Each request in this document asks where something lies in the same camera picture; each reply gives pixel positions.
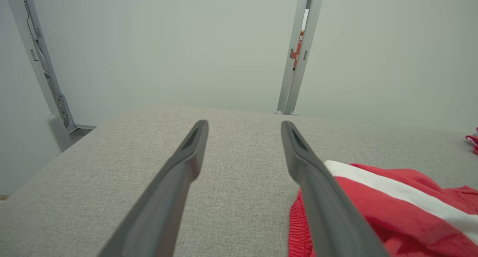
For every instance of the red white basketball jersey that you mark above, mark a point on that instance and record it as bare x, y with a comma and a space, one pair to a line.
473, 141

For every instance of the grey slanted partition post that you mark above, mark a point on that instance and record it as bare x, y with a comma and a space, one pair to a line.
44, 74

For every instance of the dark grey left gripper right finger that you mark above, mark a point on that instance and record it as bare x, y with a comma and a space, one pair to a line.
328, 204

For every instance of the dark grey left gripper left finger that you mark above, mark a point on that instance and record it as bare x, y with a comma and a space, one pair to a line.
164, 197

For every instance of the orange sign behind post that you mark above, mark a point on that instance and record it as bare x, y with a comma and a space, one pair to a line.
298, 49

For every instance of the grey double partition post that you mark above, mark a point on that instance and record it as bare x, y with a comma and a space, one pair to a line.
289, 89

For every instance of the red white sports shorts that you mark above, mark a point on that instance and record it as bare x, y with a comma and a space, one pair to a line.
403, 219

